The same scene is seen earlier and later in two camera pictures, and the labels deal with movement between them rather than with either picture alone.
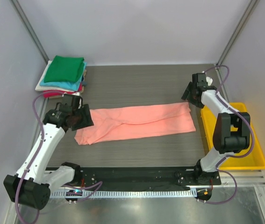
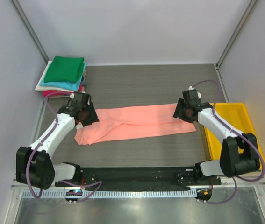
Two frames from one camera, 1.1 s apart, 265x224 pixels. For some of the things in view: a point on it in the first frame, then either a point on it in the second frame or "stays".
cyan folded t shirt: [74, 86] stays
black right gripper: [189, 89] → [178, 113]
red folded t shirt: [46, 94] stays
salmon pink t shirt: [113, 123] stays
